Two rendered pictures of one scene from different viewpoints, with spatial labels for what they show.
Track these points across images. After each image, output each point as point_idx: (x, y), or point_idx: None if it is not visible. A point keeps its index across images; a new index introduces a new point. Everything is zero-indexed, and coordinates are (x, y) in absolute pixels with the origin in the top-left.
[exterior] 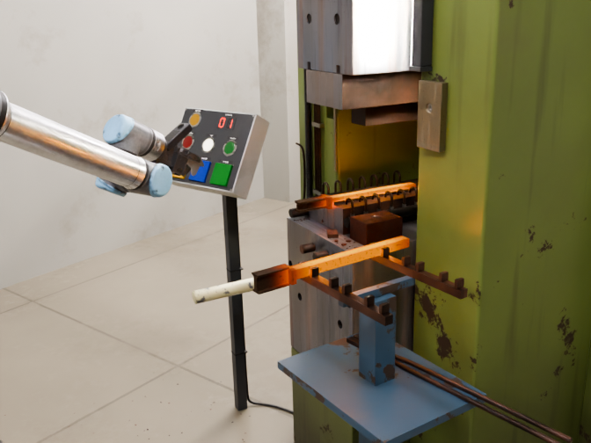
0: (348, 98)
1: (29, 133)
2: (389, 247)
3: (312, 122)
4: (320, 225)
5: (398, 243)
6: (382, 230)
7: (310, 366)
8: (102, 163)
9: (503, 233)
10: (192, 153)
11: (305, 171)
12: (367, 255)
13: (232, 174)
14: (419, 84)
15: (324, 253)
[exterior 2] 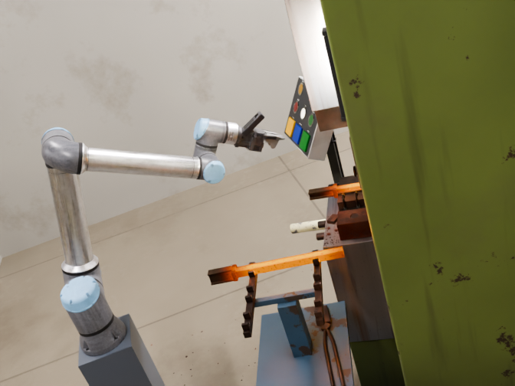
0: (323, 122)
1: (103, 166)
2: (322, 257)
3: None
4: None
5: (332, 255)
6: (352, 229)
7: (273, 326)
8: (161, 171)
9: (402, 266)
10: (264, 135)
11: None
12: (300, 263)
13: (309, 143)
14: None
15: (323, 235)
